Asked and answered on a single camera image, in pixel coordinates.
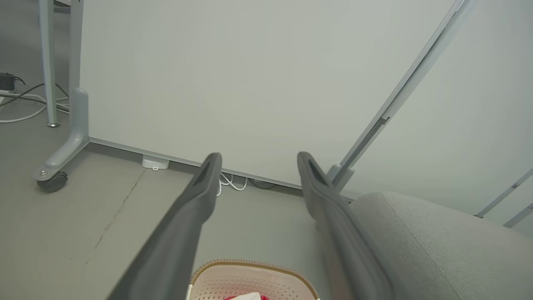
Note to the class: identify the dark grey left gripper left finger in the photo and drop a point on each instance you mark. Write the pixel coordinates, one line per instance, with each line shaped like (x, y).
(175, 241)

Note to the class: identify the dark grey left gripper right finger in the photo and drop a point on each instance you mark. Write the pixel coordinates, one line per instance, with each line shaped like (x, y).
(341, 241)

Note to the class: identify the red and white shorts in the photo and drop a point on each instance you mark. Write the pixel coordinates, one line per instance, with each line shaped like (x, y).
(250, 296)

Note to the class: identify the grey fabric sofa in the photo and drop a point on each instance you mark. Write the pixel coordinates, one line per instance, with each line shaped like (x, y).
(437, 250)

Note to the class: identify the beige perforated laundry basket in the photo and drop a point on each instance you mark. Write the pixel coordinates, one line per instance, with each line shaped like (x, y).
(233, 279)

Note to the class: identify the white power adapter box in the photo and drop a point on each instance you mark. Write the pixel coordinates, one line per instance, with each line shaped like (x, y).
(155, 161)

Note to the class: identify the black caster wheel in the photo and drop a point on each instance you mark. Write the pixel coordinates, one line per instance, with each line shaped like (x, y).
(52, 182)

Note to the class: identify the grey metal table leg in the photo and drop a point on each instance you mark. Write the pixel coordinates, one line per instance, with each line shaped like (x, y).
(49, 62)

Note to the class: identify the black power adapter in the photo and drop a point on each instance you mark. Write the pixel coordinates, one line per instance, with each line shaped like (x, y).
(6, 81)

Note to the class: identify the wide white partition, grey frame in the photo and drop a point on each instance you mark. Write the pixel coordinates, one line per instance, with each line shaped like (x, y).
(250, 83)

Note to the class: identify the narrow white partition, grey frame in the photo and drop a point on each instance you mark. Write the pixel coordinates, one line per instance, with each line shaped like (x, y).
(479, 125)

